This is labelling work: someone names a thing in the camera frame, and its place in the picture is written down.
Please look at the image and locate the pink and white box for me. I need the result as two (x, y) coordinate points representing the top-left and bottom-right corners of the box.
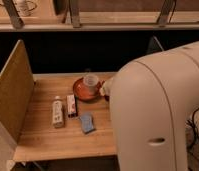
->
(67, 94), (78, 118)

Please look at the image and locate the wooden shelf rail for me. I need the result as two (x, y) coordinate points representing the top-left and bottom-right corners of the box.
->
(0, 0), (199, 33)

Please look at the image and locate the left wooden side panel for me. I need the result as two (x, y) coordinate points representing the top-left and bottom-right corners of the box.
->
(0, 40), (34, 171)

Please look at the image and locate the white bottle with label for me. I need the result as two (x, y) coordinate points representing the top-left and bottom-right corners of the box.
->
(52, 96), (64, 128)

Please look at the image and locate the right dark side panel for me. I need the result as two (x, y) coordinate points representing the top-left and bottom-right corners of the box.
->
(146, 36), (164, 54)

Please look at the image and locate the blue sponge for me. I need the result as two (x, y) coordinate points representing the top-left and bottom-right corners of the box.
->
(79, 113), (95, 134)

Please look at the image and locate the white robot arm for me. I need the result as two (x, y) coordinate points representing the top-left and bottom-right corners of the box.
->
(102, 41), (199, 171)

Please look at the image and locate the red-brown round plate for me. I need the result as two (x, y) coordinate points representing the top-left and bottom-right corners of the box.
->
(73, 78), (101, 102)

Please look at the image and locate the translucent ceramic cup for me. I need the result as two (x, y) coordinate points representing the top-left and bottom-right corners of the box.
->
(83, 74), (99, 95)

